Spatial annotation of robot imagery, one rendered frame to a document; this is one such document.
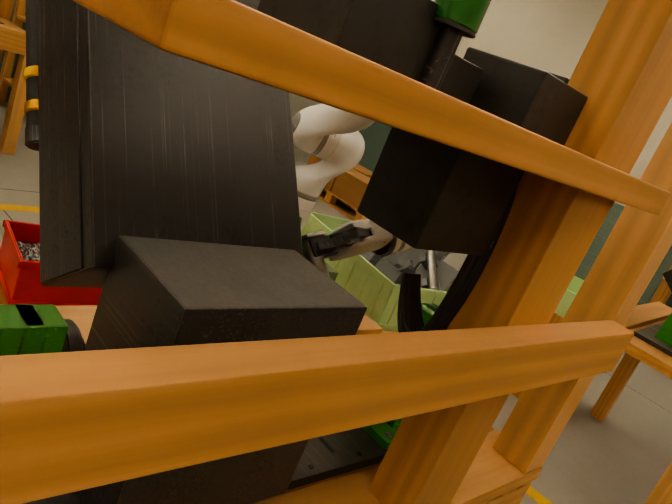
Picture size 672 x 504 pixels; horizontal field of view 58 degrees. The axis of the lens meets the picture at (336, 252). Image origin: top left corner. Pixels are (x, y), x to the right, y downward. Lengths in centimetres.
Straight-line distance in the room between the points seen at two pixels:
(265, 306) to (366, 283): 136
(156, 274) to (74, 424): 30
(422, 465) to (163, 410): 65
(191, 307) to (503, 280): 49
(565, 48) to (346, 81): 833
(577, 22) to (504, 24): 100
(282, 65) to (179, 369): 24
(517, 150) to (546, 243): 29
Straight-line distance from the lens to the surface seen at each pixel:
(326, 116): 170
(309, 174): 179
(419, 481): 108
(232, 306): 70
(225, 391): 51
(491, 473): 140
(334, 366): 59
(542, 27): 896
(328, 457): 114
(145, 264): 74
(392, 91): 48
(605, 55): 95
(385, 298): 200
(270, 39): 40
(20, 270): 144
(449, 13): 63
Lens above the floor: 153
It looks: 16 degrees down
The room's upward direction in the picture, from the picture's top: 23 degrees clockwise
